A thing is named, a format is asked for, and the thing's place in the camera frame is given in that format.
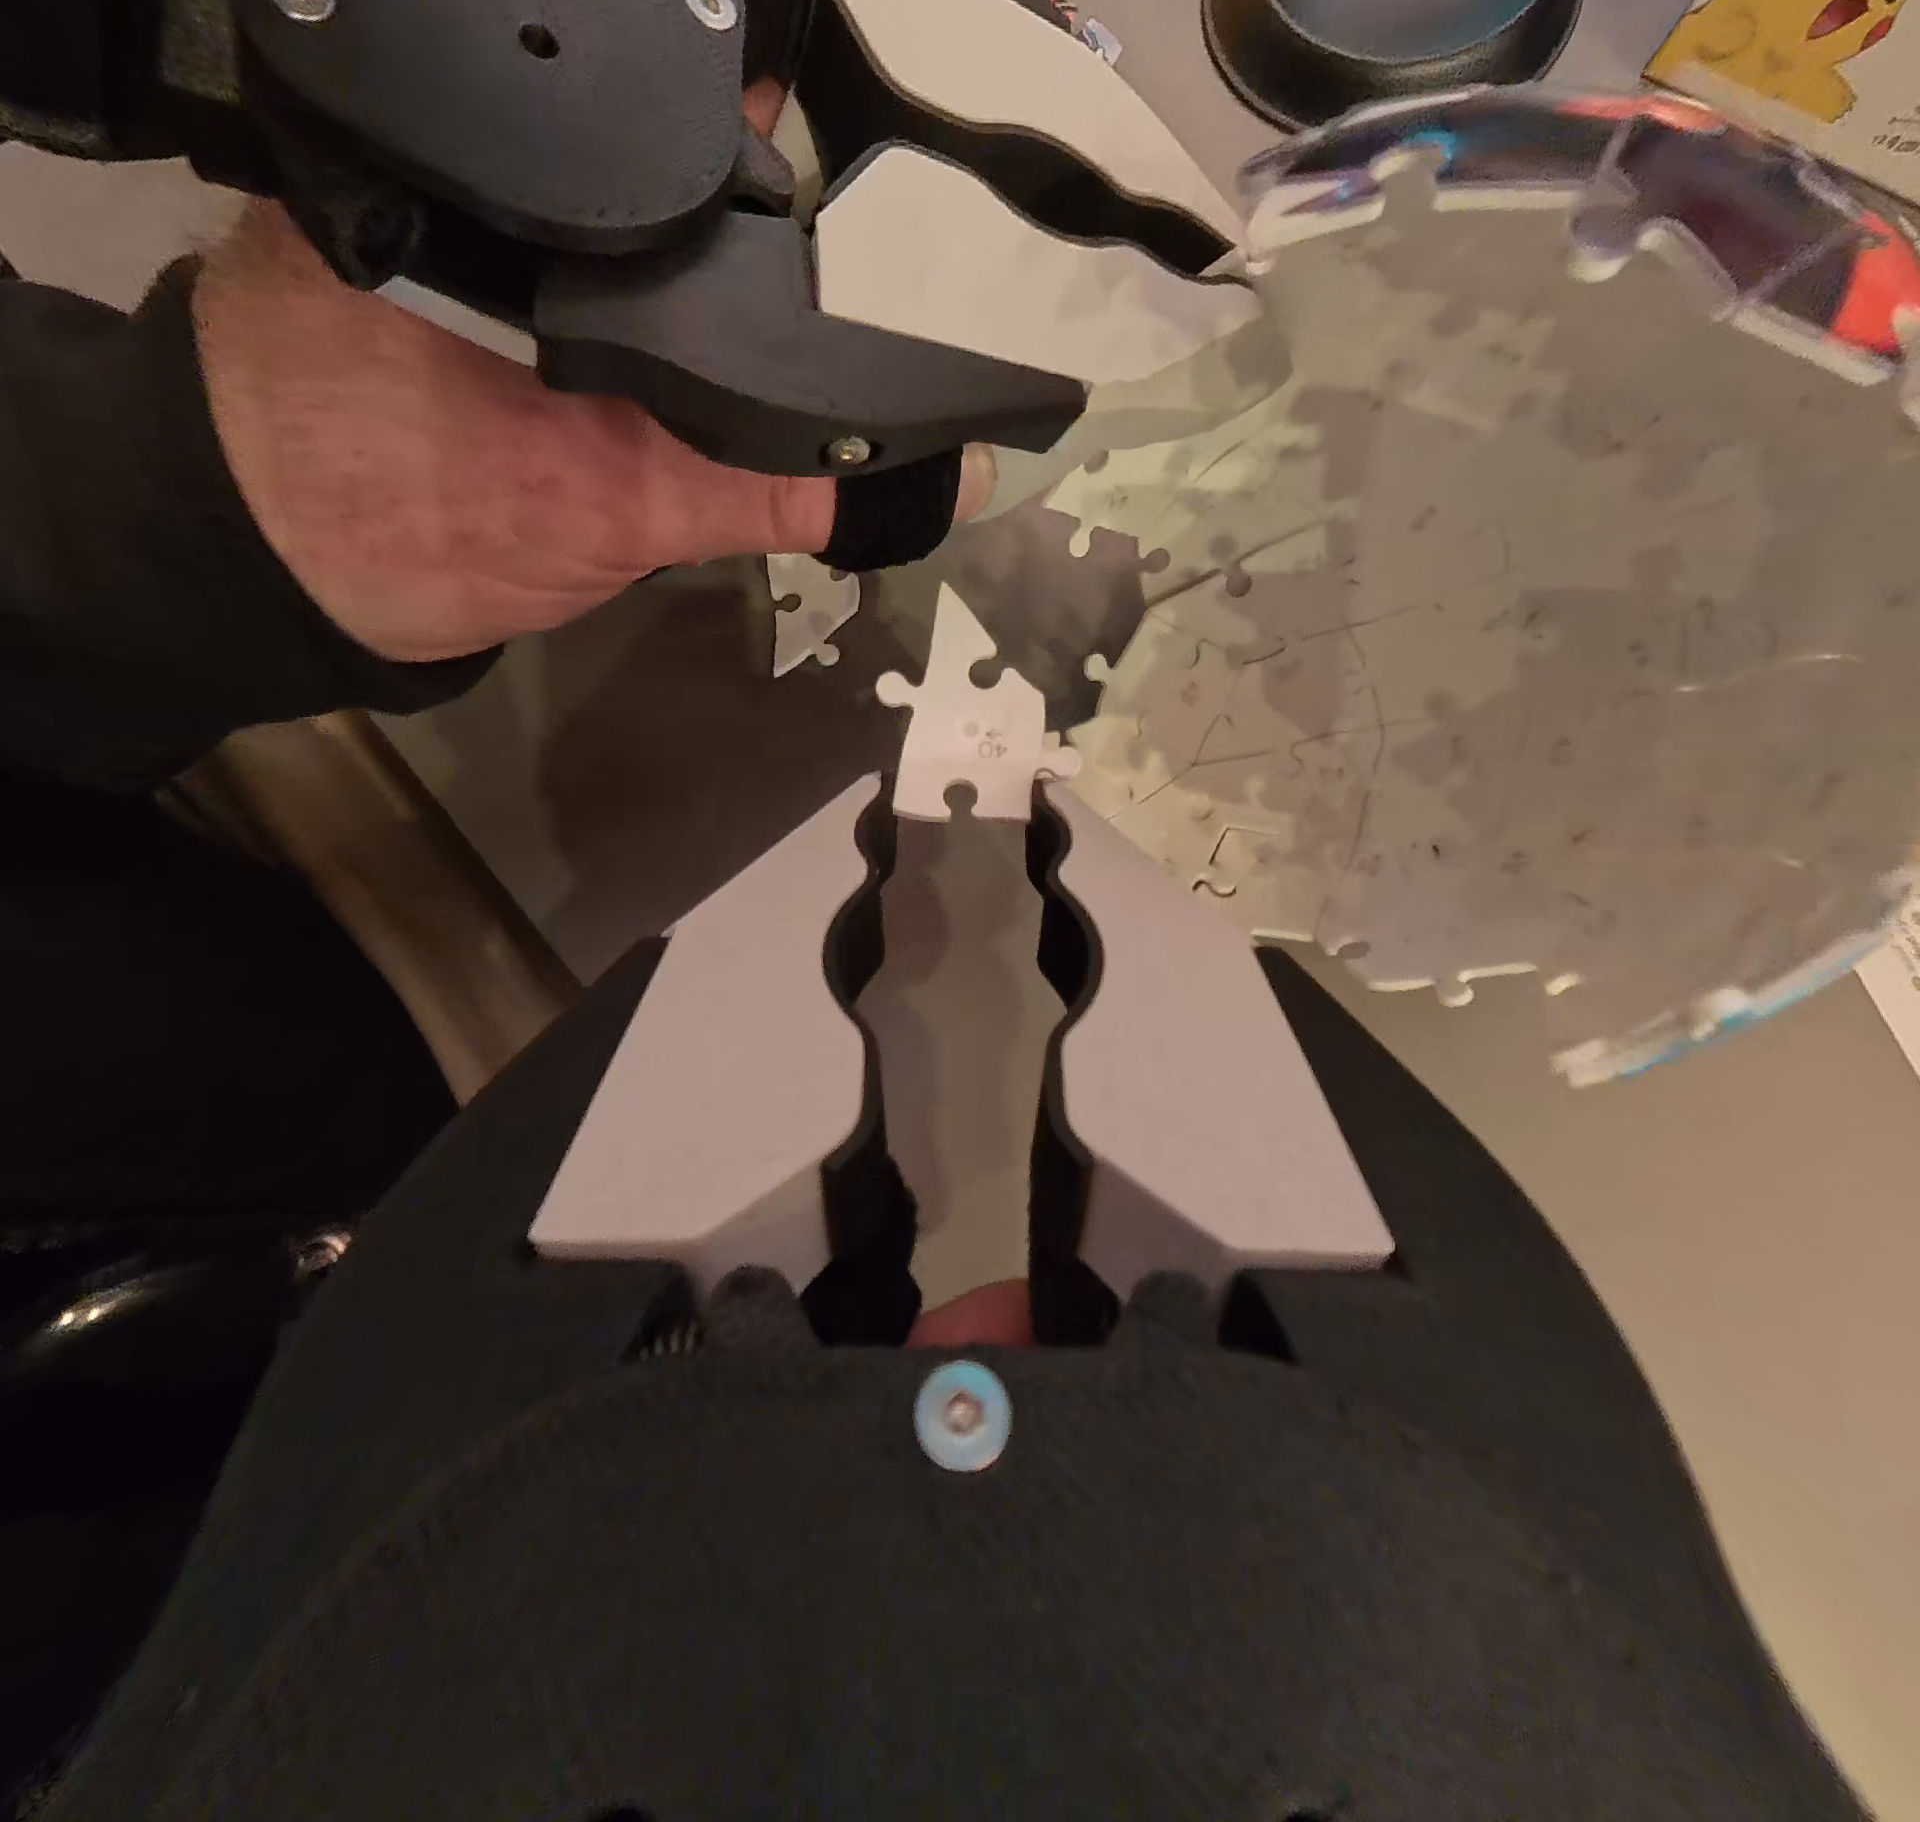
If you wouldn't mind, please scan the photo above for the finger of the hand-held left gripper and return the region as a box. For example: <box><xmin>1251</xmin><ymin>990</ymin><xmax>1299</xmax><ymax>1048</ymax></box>
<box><xmin>810</xmin><ymin>0</ymin><xmax>1261</xmax><ymax>278</ymax></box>
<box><xmin>810</xmin><ymin>140</ymin><xmax>1263</xmax><ymax>397</ymax></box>

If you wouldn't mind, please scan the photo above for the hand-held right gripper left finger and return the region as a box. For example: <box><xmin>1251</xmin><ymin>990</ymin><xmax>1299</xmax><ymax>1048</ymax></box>
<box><xmin>526</xmin><ymin>769</ymin><xmax>923</xmax><ymax>1347</ymax></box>

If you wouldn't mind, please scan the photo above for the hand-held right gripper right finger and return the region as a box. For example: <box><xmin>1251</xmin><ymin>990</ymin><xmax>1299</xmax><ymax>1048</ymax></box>
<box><xmin>1032</xmin><ymin>776</ymin><xmax>1400</xmax><ymax>1349</ymax></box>

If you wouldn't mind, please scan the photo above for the white puzzle piece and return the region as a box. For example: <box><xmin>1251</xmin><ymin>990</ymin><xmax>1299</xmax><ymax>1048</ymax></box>
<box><xmin>766</xmin><ymin>551</ymin><xmax>864</xmax><ymax>682</ymax></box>
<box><xmin>874</xmin><ymin>583</ymin><xmax>1085</xmax><ymax>821</ymax></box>

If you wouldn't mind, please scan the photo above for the half-built puzzle ball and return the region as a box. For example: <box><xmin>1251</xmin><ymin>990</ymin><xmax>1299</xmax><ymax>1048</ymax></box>
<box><xmin>1042</xmin><ymin>81</ymin><xmax>1920</xmax><ymax>1089</ymax></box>

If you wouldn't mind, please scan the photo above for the person's left forearm black sleeve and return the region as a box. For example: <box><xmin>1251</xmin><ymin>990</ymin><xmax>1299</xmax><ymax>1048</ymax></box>
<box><xmin>0</xmin><ymin>0</ymin><xmax>504</xmax><ymax>789</ymax></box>

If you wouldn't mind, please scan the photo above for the blue puzzle box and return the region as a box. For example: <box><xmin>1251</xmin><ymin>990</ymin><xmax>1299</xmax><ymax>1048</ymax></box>
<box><xmin>1641</xmin><ymin>0</ymin><xmax>1920</xmax><ymax>204</ymax></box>

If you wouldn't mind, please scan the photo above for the person's left hand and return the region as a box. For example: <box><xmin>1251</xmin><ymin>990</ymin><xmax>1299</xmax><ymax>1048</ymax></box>
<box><xmin>193</xmin><ymin>200</ymin><xmax>1005</xmax><ymax>669</ymax></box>

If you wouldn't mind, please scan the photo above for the person's beige trouser leg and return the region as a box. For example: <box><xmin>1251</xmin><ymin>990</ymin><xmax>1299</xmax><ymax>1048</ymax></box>
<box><xmin>150</xmin><ymin>711</ymin><xmax>588</xmax><ymax>1104</ymax></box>

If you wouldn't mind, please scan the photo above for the person's black jacket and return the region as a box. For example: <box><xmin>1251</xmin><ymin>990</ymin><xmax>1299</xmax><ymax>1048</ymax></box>
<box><xmin>0</xmin><ymin>762</ymin><xmax>468</xmax><ymax>1822</ymax></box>

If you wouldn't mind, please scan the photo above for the white paper sheet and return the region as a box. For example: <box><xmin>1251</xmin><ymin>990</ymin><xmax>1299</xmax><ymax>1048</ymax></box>
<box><xmin>1860</xmin><ymin>899</ymin><xmax>1920</xmax><ymax>1074</ymax></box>

